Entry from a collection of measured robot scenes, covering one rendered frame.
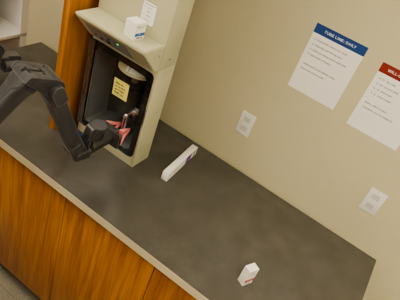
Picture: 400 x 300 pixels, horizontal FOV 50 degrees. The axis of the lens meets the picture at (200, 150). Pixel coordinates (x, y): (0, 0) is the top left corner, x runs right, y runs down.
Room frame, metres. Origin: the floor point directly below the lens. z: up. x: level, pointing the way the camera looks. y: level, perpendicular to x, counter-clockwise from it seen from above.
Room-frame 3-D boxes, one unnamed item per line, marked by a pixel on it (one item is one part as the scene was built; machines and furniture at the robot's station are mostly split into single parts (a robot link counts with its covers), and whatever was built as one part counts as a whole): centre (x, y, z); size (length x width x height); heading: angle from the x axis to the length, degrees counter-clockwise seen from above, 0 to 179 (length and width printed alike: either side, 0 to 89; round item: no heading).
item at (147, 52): (1.40, 0.41, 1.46); 0.32 x 0.12 x 0.10; 70
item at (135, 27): (1.38, 0.36, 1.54); 0.05 x 0.05 x 0.06; 66
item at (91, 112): (1.45, 0.40, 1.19); 0.30 x 0.01 x 0.40; 69
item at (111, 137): (1.27, 0.35, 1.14); 0.10 x 0.07 x 0.07; 69
